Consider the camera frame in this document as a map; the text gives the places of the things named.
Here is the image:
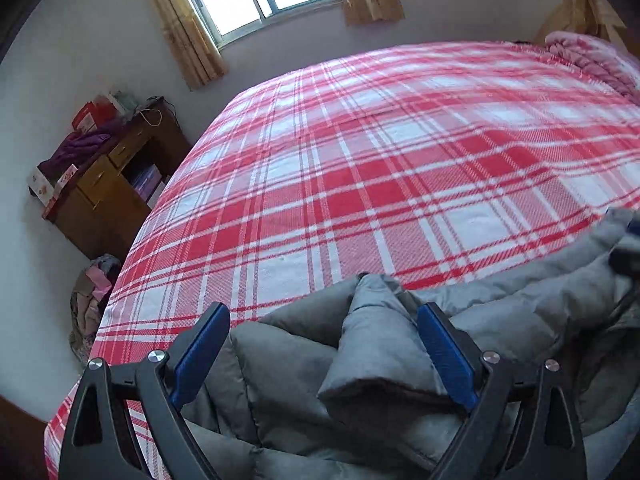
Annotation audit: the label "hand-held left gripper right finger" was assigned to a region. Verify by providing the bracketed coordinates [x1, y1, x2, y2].
[416, 301, 587, 480]

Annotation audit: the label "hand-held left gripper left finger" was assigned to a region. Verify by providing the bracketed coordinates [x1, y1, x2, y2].
[59, 301, 232, 480]

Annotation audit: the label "grey puffer jacket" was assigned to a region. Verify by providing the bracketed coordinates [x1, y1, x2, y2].
[180, 207, 640, 480]

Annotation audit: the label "pile of clothes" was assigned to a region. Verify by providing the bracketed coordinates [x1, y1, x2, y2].
[67, 255, 123, 361]

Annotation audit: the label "purple clothes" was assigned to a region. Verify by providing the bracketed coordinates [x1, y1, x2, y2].
[37, 130, 126, 176]

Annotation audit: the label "pink folded quilt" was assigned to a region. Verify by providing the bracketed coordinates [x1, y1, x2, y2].
[544, 30, 640, 98]

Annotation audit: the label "stack of books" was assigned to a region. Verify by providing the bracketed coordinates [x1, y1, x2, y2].
[131, 165, 166, 208]

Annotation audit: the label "brown wooden desk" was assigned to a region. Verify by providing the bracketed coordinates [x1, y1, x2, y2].
[42, 99, 192, 261]

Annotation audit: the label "brown wooden furniture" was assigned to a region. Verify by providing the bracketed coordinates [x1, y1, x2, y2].
[0, 395, 51, 480]

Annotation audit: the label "bed with red plaid sheet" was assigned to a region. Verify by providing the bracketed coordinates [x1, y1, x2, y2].
[44, 40, 640, 480]

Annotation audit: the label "flat pink box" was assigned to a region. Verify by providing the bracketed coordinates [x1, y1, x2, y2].
[42, 164, 81, 218]

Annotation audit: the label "long yellow curtain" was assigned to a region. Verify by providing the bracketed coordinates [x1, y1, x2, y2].
[532, 0, 626, 48]

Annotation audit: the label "white printed box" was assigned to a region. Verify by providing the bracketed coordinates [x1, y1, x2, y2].
[27, 165, 57, 206]

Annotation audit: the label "pale green bag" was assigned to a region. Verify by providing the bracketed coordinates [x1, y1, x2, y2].
[112, 91, 146, 121]

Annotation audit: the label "red box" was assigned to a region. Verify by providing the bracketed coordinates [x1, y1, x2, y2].
[71, 94, 123, 131]

